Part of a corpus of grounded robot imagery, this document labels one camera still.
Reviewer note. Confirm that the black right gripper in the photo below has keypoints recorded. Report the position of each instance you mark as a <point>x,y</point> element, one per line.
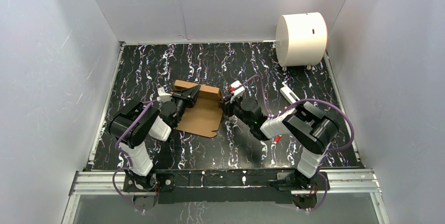
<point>226,106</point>

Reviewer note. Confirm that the brown cardboard box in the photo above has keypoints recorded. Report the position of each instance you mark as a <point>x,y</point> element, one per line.
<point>205,117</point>

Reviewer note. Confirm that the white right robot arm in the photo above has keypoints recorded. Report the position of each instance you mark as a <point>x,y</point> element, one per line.
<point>309,125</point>

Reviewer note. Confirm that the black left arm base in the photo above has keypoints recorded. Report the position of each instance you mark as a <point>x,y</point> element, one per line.
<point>145,191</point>

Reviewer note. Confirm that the aluminium front rail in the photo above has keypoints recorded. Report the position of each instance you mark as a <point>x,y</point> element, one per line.
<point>229,185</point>

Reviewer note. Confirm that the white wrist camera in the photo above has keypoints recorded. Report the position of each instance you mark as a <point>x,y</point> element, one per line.
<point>163,96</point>
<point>236,90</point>

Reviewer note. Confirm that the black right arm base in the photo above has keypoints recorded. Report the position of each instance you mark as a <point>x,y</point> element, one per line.
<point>313,190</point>

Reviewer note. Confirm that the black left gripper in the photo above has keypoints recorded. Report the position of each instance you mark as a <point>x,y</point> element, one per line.
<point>180,101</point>

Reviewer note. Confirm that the red capped white marker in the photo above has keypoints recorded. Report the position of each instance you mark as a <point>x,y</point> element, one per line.
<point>277,139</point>

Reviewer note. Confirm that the white cylindrical container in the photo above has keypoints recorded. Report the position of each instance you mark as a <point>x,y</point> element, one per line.
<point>301,39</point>

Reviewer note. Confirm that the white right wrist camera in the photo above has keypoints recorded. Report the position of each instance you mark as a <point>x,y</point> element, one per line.
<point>236,90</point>

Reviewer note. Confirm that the white plastic clip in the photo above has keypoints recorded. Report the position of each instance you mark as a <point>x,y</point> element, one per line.
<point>288,94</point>

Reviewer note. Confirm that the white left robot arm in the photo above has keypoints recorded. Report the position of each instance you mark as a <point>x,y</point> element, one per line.
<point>157,119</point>

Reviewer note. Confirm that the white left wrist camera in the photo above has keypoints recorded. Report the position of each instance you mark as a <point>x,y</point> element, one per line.
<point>163,96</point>

